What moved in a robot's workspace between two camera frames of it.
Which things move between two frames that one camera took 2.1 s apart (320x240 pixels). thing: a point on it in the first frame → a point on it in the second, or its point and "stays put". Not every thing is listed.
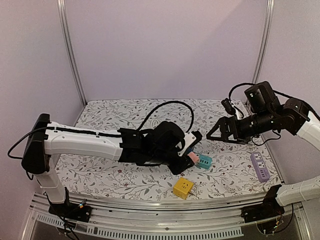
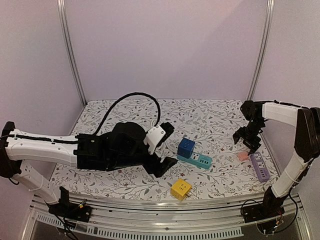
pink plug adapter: [193, 155] → [243, 156]
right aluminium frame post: [265, 41] stays put
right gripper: [231, 129] → [249, 138]
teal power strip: [205, 161] stays put
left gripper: [183, 165] → [151, 168]
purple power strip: [259, 166] stays put
